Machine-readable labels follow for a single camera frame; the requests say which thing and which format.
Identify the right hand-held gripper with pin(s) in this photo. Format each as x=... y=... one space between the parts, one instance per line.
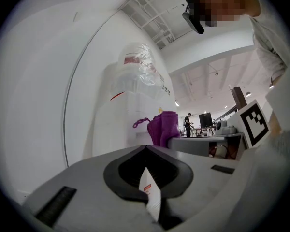
x=252 y=122

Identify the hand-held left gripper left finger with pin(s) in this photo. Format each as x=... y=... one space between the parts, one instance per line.
x=87 y=178

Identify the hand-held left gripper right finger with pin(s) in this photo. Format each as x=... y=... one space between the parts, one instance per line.
x=198 y=175

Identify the purple cloth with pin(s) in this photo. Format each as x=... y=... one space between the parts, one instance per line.
x=165 y=127

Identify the white water dispenser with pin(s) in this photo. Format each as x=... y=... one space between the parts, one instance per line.
x=116 y=124

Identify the background work table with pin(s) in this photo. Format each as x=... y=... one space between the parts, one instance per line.
x=200 y=130

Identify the black monitor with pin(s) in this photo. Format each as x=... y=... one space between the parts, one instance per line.
x=205 y=120

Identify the white label tag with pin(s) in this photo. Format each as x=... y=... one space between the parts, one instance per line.
x=151 y=192

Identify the round ceiling lamp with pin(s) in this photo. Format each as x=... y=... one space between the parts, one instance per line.
x=248 y=93

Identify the person's head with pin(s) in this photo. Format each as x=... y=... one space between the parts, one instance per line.
x=229 y=1

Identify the brown post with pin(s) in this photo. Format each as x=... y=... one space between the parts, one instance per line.
x=239 y=98

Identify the black head-worn camera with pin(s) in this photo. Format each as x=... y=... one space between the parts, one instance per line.
x=193 y=20

